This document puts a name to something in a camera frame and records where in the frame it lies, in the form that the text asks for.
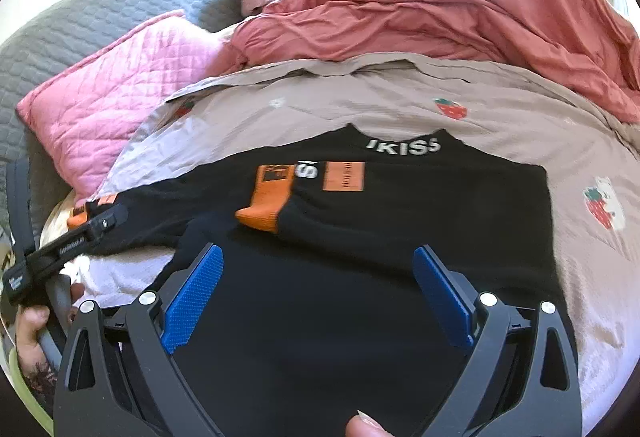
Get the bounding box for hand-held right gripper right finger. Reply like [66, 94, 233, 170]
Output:
[412, 244, 583, 437]

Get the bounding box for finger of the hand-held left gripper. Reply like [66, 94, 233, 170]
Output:
[80, 208, 126, 240]

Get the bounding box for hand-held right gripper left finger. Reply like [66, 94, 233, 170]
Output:
[52, 242, 226, 437]

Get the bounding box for black sweater with orange patches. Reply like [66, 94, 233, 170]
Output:
[67, 124, 563, 437]

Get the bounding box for person's left forearm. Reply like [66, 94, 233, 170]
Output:
[12, 347, 62, 400]

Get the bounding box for person's left hand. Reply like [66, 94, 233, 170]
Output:
[14, 282, 87, 353]

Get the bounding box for person's right hand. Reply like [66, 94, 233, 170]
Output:
[345, 411, 389, 437]

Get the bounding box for pink quilted pillow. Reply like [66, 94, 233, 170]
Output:
[16, 9, 236, 198]

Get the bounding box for person's green clothing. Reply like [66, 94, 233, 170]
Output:
[4, 349, 53, 424]

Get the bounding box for beige strawberry printed blanket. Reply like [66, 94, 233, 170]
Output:
[40, 52, 640, 437]

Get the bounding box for grey quilted headboard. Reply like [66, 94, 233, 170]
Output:
[0, 0, 261, 178]

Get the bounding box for salmon red duvet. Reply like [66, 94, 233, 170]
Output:
[205, 0, 640, 125]

